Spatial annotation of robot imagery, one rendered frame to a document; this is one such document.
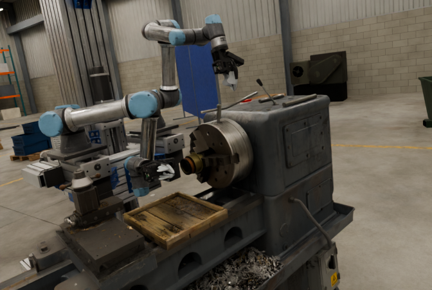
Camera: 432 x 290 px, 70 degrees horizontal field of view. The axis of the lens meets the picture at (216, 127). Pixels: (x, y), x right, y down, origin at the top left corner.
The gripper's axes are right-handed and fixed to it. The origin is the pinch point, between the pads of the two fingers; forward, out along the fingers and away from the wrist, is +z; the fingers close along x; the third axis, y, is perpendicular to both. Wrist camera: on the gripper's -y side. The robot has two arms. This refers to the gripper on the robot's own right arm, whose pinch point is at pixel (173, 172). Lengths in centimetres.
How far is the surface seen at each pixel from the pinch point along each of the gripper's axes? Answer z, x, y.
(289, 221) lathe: 17, -40, -50
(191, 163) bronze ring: 0.1, 1.2, -9.1
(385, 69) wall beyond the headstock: -288, -45, -986
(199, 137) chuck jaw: -6.7, 8.8, -20.7
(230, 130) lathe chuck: 7.0, 11.4, -28.0
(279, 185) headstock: 19, -18, -43
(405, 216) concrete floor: 14, -112, -213
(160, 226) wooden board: -0.7, -19.4, 10.3
